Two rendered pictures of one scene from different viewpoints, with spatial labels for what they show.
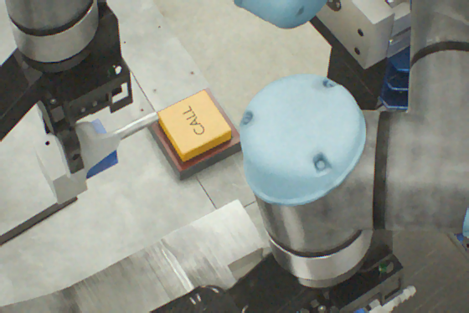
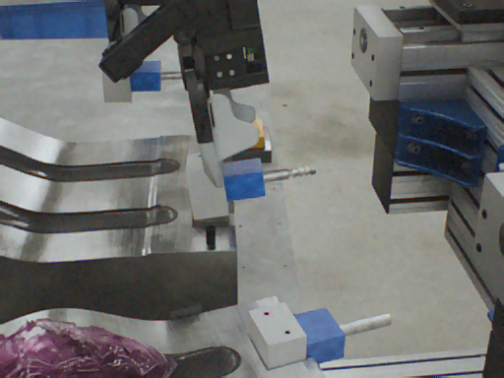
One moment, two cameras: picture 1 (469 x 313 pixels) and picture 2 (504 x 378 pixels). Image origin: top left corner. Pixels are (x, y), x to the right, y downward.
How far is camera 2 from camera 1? 75 cm
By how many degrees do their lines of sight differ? 37
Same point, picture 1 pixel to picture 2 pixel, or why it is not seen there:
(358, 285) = (220, 33)
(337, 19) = (365, 61)
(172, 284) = (147, 155)
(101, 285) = (97, 147)
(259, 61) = (404, 340)
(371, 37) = (377, 55)
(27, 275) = not seen: hidden behind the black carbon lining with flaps
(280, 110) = not seen: outside the picture
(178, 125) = not seen: hidden behind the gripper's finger
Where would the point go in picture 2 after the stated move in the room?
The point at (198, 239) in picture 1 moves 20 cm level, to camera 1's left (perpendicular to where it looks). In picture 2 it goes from (185, 141) to (60, 108)
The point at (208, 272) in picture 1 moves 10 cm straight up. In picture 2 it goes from (177, 155) to (173, 77)
